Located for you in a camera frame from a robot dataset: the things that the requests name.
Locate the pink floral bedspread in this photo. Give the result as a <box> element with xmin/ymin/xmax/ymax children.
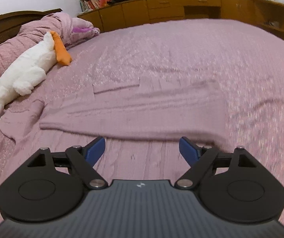
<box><xmin>0</xmin><ymin>18</ymin><xmax>284</xmax><ymax>235</ymax></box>

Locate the stack of books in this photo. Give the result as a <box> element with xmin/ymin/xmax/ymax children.
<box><xmin>79</xmin><ymin>0</ymin><xmax>100</xmax><ymax>12</ymax></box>

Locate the rolled pink quilt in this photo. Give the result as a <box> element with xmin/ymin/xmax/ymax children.
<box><xmin>0</xmin><ymin>12</ymin><xmax>100</xmax><ymax>76</ymax></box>

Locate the dark wooden headboard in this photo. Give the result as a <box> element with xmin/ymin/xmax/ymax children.
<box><xmin>0</xmin><ymin>8</ymin><xmax>62</xmax><ymax>44</ymax></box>

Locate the wooden cabinet unit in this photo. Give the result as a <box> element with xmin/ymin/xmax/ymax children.
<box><xmin>79</xmin><ymin>0</ymin><xmax>284</xmax><ymax>40</ymax></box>

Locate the pink knitted cardigan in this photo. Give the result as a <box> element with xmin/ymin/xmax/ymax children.
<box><xmin>0</xmin><ymin>77</ymin><xmax>229</xmax><ymax>179</ymax></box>

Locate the white plush goose toy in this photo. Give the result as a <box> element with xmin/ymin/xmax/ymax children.
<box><xmin>0</xmin><ymin>31</ymin><xmax>72</xmax><ymax>113</ymax></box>

